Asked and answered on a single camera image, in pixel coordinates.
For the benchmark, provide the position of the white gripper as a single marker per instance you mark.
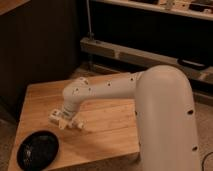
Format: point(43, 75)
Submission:
point(67, 114)

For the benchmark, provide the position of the clear plastic bottle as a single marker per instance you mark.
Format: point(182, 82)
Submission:
point(55, 116)

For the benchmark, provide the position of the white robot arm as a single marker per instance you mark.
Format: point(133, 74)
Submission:
point(164, 109)

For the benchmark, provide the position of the black ceramic bowl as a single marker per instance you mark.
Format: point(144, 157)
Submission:
point(37, 151)

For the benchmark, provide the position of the wooden table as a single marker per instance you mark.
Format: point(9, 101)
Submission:
point(109, 127)

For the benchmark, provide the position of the thin metal pole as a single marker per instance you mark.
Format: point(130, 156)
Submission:
point(90, 33)

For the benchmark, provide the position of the white shelf board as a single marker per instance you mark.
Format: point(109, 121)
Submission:
point(156, 8)

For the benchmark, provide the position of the grey metal rail beam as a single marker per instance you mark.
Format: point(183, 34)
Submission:
point(142, 58)

